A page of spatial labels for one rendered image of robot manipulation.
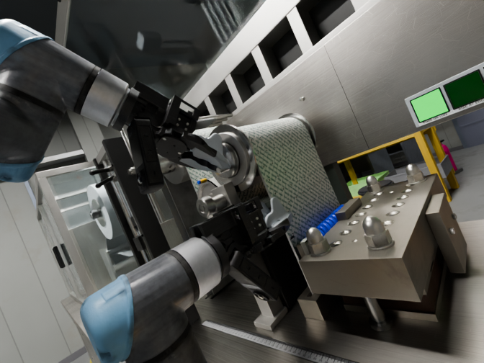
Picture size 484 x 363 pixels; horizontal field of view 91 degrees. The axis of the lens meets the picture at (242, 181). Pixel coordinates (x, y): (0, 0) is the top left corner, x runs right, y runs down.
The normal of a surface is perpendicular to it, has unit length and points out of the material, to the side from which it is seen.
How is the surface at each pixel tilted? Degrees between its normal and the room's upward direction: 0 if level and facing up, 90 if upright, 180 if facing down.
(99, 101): 123
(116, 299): 50
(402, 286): 90
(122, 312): 68
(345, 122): 90
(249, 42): 90
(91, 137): 90
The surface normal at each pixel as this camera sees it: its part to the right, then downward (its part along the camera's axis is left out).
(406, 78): -0.67, 0.29
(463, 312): -0.40, -0.92
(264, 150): 0.62, -0.28
